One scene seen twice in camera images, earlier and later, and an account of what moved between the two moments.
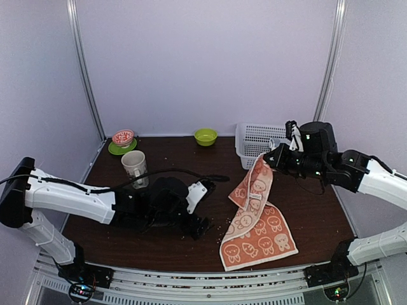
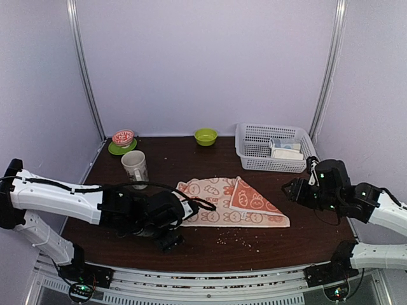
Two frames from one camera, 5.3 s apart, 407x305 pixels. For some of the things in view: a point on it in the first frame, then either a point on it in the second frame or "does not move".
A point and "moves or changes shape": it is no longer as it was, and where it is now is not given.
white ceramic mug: [135, 164] does not move
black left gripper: [201, 229] → [166, 244]
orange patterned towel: [261, 231] moves or changes shape
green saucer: [117, 150] does not move
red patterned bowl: [123, 138] does not move
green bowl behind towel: [205, 136] does not move
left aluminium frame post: [82, 67] does not move
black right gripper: [278, 163] → [297, 194]
